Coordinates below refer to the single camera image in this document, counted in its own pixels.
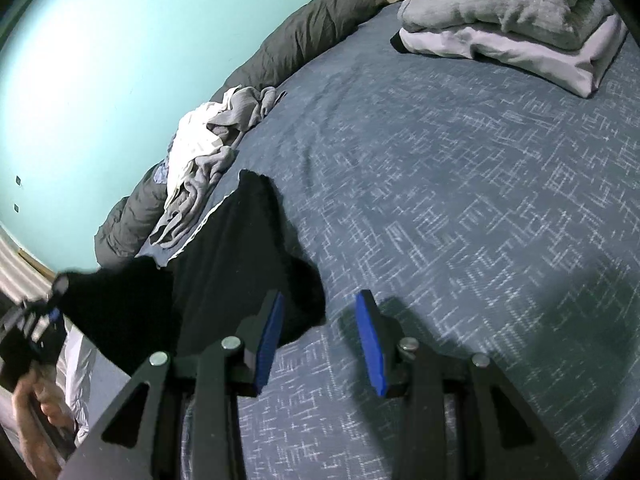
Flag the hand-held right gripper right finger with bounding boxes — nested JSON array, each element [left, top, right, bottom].
[[355, 290, 571, 480]]

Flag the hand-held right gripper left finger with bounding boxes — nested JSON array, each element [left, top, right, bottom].
[[57, 290, 286, 480]]

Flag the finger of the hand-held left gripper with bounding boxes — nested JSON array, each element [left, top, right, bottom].
[[47, 272, 71, 322]]

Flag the black sweater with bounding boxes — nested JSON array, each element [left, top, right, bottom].
[[65, 169, 328, 376]]

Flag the person's left hand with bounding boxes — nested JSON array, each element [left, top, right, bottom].
[[10, 362, 76, 473]]

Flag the wooden board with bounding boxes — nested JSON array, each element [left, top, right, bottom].
[[17, 247, 56, 278]]

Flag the beige striped curtain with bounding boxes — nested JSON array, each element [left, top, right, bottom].
[[0, 225, 56, 306]]

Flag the light grey bedding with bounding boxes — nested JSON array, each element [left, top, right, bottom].
[[55, 330, 128, 441]]

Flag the large grey garment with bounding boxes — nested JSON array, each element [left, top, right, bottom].
[[149, 147, 237, 250]]

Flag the white garment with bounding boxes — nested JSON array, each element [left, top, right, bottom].
[[162, 87, 241, 211]]

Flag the small grey garment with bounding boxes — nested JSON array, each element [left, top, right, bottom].
[[206, 85, 287, 143]]

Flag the dark grey duvet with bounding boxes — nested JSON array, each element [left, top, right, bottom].
[[94, 0, 391, 268]]

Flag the folded grey knit garment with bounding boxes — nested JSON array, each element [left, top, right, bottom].
[[397, 0, 618, 51]]

